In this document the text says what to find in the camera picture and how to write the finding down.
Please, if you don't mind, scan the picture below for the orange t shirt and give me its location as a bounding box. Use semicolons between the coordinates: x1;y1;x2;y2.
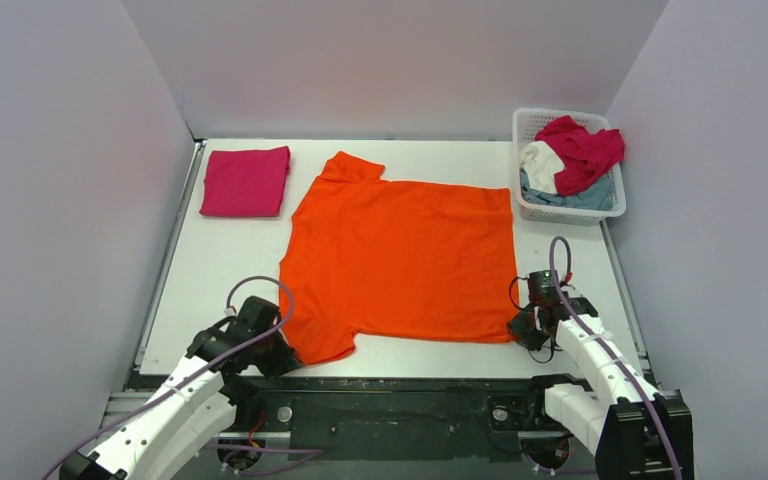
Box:
279;152;517;365

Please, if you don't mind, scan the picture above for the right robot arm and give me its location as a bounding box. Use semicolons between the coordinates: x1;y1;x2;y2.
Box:
508;270;695;479

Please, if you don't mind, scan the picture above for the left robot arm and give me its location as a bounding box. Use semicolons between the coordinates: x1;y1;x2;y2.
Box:
58;296;301;479

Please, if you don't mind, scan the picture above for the blue grey t shirt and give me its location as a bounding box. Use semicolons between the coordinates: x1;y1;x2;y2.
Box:
519;170;615;211

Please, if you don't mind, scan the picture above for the white t shirt in basket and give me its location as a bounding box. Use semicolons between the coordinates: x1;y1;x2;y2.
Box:
519;141;565;195

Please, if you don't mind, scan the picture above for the folded magenta t shirt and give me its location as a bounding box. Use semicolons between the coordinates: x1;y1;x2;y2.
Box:
199;146;291;218

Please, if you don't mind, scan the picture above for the crimson t shirt in basket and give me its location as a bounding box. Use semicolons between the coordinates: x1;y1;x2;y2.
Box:
535;115;625;196

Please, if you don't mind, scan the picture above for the white plastic laundry basket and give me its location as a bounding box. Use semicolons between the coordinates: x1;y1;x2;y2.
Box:
512;108;627;225

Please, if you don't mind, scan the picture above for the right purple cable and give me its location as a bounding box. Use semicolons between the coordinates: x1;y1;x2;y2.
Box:
549;236;685;480

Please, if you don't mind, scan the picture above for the purple cable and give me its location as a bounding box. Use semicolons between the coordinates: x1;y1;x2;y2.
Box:
549;236;685;480
39;276;296;480

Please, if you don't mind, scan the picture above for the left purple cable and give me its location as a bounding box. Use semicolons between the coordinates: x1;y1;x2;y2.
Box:
39;276;296;480

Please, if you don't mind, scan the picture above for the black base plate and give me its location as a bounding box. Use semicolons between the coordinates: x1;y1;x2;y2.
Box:
125;374;664;465

